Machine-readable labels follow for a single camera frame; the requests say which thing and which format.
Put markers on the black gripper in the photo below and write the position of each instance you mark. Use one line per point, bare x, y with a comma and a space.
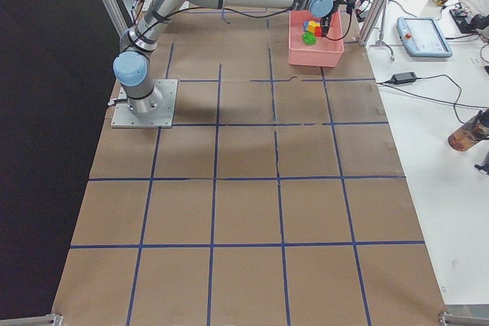
327, 20

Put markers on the yellow toy block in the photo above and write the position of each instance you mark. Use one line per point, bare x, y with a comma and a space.
313, 25

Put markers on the green toy block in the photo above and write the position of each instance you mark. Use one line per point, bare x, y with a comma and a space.
308, 38

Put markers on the pink plastic box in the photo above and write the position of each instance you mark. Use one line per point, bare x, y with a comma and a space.
327, 51

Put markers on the blue teach pendant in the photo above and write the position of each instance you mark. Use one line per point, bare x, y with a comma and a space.
422, 37

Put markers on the black power adapter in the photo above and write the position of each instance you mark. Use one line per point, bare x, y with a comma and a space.
404, 78

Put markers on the brown paper table cover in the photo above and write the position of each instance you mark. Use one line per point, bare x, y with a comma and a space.
277, 198

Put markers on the amber drink bottle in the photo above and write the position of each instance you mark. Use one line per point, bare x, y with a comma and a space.
470, 133

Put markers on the aluminium frame post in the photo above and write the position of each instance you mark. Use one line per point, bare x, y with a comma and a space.
379, 1

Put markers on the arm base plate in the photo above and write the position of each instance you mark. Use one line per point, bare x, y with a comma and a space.
157, 110

